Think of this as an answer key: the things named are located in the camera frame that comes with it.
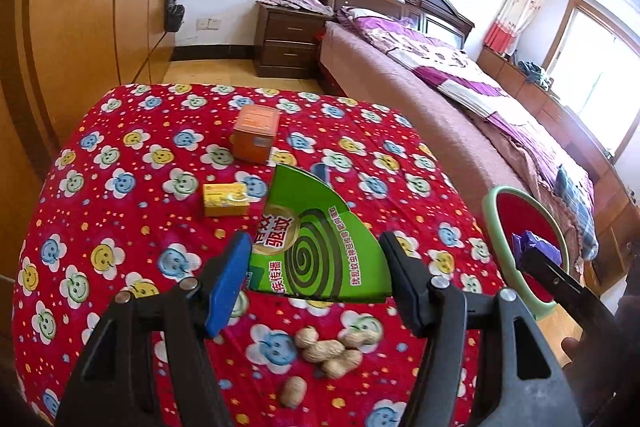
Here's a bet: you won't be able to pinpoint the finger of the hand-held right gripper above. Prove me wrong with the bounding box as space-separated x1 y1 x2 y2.
519 248 590 305

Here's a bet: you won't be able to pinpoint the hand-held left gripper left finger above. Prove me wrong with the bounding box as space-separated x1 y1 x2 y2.
54 232 252 427

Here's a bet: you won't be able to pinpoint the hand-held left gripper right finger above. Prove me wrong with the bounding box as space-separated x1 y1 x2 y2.
379 232 583 427

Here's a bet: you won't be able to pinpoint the purple wrapper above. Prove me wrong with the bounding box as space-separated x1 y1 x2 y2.
511 231 562 273

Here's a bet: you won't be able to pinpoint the red bin with green rim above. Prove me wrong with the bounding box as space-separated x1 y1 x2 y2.
481 185 571 320

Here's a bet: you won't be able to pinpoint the peanut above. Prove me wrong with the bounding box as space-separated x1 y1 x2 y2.
301 339 346 364
341 329 381 350
294 326 320 349
321 349 364 380
278 375 307 409

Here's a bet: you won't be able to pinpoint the small yellow box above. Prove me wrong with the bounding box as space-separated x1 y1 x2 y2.
202 182 250 218

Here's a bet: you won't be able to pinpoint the green spiral printed box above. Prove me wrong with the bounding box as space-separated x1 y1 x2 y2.
245 163 393 304

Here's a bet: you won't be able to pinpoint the orange box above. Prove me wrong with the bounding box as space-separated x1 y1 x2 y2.
231 104 281 165

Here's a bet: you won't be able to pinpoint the person's right hand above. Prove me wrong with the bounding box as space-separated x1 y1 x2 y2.
560 294 640 427

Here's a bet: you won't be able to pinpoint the blue plaid cloth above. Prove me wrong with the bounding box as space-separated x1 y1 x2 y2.
554 164 598 258

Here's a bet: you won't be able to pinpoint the red flower printed blanket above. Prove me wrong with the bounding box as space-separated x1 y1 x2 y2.
12 83 506 427

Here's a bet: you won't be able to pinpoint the low wooden cabinet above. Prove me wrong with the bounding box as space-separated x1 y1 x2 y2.
475 46 640 298

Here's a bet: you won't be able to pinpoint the bed with pink sheet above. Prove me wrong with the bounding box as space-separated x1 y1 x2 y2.
317 21 601 258

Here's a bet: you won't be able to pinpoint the pile of dark clothes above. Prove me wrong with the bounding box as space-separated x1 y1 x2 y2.
517 60 553 90

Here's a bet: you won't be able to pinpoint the window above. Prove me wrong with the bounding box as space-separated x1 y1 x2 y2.
542 0 640 158

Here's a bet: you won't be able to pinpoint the purple and white quilt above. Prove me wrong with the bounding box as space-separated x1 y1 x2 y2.
335 6 596 228

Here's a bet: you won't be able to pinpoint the dark wooden nightstand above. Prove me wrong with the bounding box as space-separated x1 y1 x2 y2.
254 2 333 80

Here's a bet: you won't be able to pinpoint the floral curtain with red hem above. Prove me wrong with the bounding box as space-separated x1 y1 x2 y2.
482 0 555 55

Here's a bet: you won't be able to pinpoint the black hanging bag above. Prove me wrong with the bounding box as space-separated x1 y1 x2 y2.
164 2 187 34

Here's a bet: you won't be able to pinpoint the pale pillow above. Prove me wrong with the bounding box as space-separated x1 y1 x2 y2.
340 6 386 25

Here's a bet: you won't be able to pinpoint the pink patterned clothes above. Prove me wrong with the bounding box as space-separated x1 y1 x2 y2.
262 0 333 15

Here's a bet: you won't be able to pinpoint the light wooden wardrobe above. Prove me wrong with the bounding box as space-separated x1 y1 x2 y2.
0 0 188 338

